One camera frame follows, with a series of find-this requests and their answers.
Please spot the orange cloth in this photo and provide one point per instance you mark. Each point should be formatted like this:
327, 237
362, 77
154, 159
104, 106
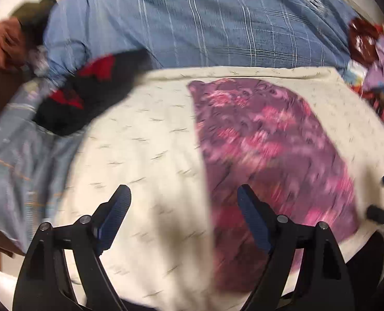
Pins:
13, 50

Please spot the olive green cloth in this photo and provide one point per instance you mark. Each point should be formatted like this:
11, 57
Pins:
34, 14

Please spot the purple floral shirt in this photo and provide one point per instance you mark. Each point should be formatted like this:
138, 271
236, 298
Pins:
253, 132

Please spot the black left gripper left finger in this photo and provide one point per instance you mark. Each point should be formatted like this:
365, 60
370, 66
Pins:
44, 282

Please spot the cream floral cloth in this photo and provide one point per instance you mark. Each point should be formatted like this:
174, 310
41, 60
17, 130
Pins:
162, 255

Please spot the grey striped bedsheet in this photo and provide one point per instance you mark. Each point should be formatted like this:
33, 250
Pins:
34, 165

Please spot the black and red sweater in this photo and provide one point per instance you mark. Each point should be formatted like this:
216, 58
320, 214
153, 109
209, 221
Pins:
96, 87

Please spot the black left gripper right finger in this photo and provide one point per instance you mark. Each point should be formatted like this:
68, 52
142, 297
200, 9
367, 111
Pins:
305, 270

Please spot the blue plaid blanket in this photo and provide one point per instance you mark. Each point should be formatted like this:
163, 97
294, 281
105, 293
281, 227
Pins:
201, 33

